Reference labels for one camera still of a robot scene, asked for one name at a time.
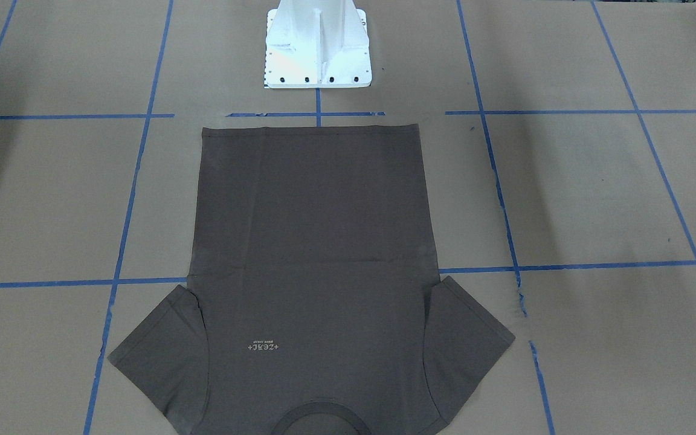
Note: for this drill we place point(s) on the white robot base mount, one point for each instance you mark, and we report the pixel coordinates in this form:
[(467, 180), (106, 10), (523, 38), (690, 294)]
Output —
[(317, 44)]

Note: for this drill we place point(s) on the dark brown t-shirt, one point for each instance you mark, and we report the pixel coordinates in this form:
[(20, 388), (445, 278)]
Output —
[(313, 303)]

